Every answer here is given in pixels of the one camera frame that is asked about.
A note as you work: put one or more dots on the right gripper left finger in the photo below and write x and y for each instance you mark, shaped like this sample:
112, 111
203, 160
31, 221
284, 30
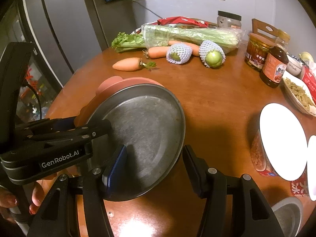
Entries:
113, 169

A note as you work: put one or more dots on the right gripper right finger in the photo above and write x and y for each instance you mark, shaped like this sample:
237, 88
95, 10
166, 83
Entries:
196, 169

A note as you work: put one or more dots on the grey metal round pan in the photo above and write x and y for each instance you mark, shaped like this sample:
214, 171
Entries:
149, 120

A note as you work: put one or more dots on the white round plate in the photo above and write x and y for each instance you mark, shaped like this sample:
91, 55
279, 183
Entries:
284, 141

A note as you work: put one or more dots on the grey metal bowl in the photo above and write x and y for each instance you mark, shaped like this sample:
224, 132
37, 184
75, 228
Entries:
289, 213

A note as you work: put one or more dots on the person's left hand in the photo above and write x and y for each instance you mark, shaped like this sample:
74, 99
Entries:
20, 203

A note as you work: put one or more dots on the red packaged food cup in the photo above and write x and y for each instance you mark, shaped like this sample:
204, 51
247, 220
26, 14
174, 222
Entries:
259, 158

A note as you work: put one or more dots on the front carrot with greens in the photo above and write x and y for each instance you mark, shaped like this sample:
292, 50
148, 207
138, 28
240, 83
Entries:
133, 64

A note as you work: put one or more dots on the foam-netted green fruit right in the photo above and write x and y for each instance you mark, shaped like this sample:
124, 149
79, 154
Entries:
211, 54

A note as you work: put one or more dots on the foam-netted green fruit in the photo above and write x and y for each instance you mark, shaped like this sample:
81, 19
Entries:
179, 53
211, 54

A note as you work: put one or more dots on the foam-netted green fruit left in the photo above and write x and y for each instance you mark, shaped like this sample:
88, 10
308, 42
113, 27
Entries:
179, 53

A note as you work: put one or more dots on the rear carrot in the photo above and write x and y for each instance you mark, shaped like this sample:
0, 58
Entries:
194, 47

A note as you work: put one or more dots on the dark sauce bottle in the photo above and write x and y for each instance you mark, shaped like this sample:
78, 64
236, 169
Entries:
276, 61

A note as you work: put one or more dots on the white dish of pickles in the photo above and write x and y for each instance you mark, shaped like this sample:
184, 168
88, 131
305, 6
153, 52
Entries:
299, 94

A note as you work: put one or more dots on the middle carrot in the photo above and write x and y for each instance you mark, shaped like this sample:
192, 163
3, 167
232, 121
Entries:
156, 52

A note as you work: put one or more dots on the grey refrigerator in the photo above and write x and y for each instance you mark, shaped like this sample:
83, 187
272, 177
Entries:
67, 34

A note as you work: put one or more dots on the chili sauce glass jar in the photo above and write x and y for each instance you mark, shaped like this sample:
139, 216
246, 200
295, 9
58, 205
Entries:
257, 51

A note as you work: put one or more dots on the small white ceramic bowl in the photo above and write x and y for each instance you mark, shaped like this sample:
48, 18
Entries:
294, 67

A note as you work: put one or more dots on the bagged celery bunch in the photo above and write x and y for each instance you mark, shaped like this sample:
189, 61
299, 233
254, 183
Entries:
159, 36

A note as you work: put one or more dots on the red snack bag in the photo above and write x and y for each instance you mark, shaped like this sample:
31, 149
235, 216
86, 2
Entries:
182, 21

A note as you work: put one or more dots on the black-lid plastic jar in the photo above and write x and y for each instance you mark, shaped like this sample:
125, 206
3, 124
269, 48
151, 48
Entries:
229, 20

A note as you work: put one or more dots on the wooden chair back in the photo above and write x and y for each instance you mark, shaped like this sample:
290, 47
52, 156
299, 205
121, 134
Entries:
264, 29

